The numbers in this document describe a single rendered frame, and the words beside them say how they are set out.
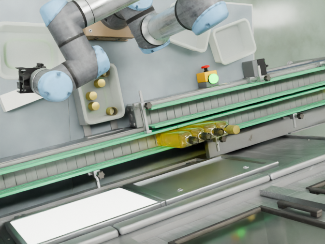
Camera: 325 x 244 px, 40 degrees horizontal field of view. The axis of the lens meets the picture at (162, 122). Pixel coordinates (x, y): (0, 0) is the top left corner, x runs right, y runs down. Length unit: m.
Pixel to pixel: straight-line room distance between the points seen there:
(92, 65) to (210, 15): 0.36
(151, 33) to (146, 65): 0.41
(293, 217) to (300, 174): 0.34
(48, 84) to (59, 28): 0.15
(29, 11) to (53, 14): 0.70
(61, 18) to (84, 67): 0.13
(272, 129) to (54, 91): 1.34
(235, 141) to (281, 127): 0.28
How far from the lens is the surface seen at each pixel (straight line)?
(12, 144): 1.81
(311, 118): 2.40
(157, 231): 1.28
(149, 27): 1.61
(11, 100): 1.74
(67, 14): 1.16
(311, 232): 1.16
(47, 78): 1.11
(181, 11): 1.34
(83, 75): 1.15
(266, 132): 2.20
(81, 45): 1.16
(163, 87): 2.02
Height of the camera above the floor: 2.53
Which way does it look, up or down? 62 degrees down
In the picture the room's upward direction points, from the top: 92 degrees clockwise
